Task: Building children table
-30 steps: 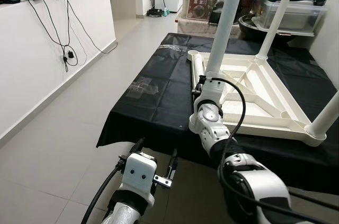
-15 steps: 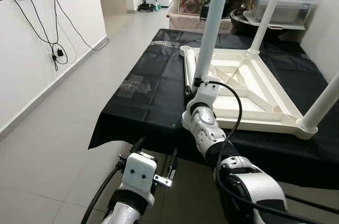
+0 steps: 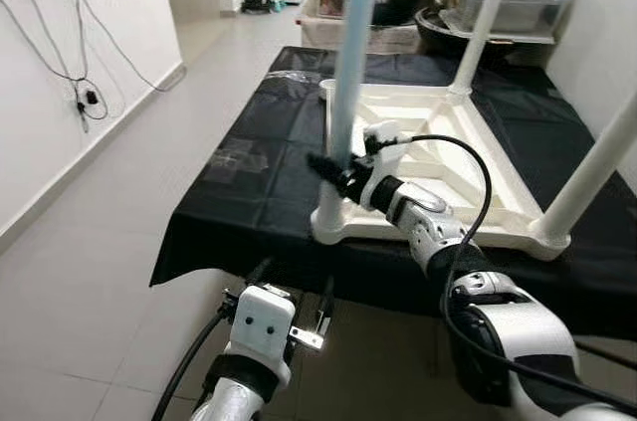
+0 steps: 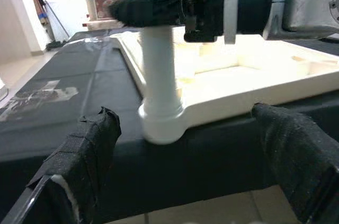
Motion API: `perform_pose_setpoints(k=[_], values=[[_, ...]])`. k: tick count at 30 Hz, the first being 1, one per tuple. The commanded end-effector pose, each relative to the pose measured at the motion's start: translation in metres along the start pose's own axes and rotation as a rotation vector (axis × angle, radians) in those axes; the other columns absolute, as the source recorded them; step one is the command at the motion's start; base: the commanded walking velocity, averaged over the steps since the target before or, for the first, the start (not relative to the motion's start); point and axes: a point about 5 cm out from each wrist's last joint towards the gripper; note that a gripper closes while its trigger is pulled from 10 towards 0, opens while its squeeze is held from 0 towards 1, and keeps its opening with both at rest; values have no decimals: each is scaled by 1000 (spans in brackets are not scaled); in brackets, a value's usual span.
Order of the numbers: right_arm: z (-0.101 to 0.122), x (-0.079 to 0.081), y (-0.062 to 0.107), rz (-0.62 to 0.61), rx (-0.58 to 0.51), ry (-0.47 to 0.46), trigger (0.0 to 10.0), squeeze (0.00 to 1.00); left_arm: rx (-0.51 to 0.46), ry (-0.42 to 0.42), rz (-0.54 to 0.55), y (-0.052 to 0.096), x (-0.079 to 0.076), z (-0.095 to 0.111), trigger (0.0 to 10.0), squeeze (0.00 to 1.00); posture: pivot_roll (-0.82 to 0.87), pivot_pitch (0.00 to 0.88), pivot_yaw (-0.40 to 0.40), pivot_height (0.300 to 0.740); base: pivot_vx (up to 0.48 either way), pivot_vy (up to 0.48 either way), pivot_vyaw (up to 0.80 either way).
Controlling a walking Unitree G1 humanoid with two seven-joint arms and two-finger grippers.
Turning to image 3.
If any thin black wall cable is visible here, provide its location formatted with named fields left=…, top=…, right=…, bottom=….
left=0, top=0, right=185, bottom=133

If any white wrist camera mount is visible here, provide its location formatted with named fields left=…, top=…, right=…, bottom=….
left=232, top=285, right=298, bottom=387
left=360, top=120, right=414, bottom=208

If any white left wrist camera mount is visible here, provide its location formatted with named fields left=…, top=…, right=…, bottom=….
left=232, top=285, right=298, bottom=387

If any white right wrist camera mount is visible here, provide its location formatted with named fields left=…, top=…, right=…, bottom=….
left=360, top=120, right=414, bottom=208

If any black tablecloth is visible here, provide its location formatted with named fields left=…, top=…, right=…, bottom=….
left=149, top=46, right=637, bottom=342

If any black robot tether cable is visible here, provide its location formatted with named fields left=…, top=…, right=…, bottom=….
left=572, top=336, right=637, bottom=367

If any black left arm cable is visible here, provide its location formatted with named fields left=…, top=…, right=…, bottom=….
left=149, top=302, right=240, bottom=421

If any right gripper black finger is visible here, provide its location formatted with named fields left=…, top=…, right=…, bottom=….
left=304, top=152, right=349, bottom=188

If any clear plastic film piece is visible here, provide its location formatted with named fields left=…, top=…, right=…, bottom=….
left=284, top=71, right=324, bottom=85

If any beige cloth covered bench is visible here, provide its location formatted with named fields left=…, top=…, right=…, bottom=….
left=299, top=15, right=429, bottom=54

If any clear plastic storage box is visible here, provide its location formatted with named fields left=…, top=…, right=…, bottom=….
left=443, top=0, right=573, bottom=44

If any white plastic children table top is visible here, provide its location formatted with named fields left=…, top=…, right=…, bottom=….
left=312, top=80, right=573, bottom=261

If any black round basin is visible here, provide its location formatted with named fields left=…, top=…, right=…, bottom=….
left=416, top=8, right=499, bottom=54

